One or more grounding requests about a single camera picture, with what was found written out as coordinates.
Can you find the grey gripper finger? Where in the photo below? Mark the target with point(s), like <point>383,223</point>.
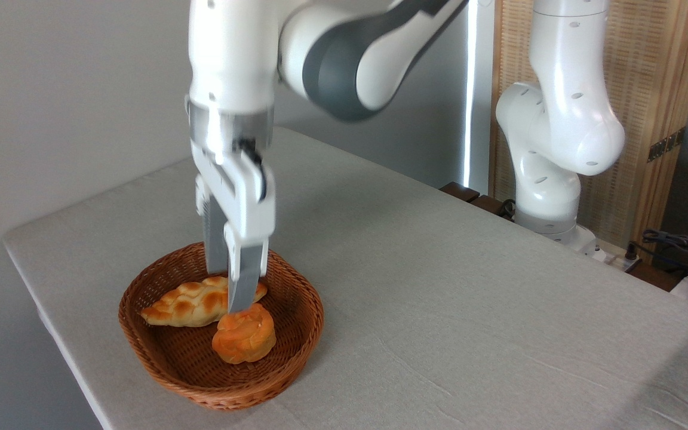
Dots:
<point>245,275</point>
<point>214,239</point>

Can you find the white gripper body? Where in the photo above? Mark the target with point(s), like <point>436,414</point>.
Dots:
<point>248,203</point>

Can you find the round orange bread bun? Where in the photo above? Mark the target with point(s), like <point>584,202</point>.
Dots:
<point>245,337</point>

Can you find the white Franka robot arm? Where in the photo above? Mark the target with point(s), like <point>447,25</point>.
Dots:
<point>344,54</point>

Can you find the long braided bread loaf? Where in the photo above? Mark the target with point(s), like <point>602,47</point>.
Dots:
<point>189,301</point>

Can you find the brown woven wicker basket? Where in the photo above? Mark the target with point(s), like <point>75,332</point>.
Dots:
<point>189,358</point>

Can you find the dark brown wooden block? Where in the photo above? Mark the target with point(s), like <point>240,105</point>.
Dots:
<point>459,191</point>
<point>490,205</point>

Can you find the grey tablecloth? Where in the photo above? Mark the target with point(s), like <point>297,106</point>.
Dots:
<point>469,310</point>

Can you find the dark metal screen hinge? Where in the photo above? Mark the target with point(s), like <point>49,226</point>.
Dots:
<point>666,144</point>

